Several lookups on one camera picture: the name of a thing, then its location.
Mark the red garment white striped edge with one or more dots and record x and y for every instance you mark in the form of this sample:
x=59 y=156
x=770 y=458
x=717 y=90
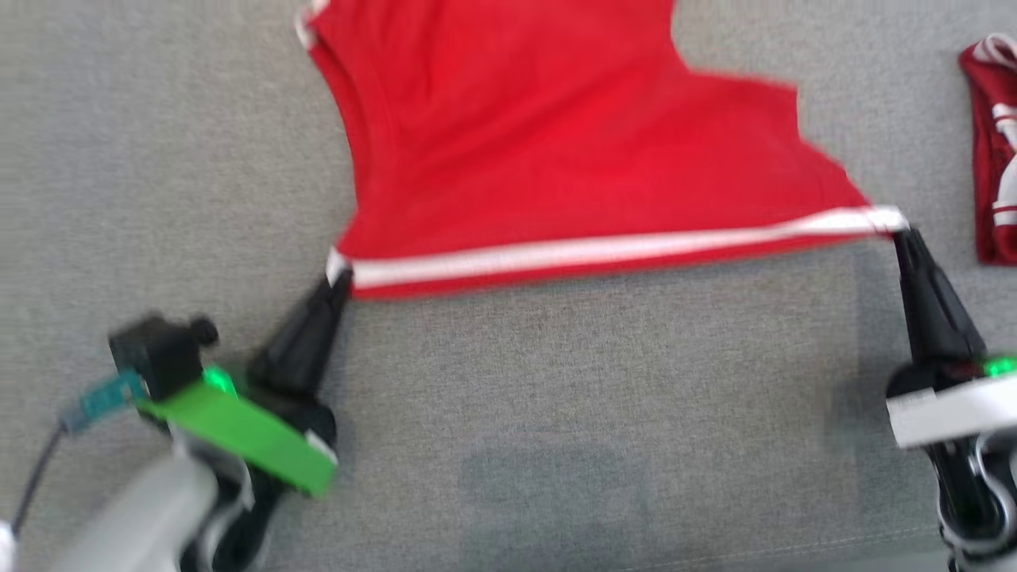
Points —
x=556 y=119

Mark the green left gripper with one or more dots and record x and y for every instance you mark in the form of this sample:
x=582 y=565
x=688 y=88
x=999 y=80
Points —
x=254 y=437

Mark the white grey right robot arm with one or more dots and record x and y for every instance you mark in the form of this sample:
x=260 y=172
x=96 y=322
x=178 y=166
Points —
x=965 y=492

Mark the white tape label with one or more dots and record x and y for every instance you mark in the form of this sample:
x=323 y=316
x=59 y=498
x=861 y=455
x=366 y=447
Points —
x=6 y=548

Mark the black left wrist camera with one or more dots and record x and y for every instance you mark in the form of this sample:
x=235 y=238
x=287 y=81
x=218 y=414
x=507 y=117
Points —
x=159 y=353

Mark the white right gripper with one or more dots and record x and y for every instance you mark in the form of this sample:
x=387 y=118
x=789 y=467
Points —
x=953 y=401

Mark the grey fabric sofa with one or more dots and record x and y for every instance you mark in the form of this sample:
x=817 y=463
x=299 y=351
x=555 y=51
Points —
x=556 y=437

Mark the red Bulls basketball jersey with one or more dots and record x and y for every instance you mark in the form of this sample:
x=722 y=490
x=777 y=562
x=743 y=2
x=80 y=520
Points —
x=981 y=159

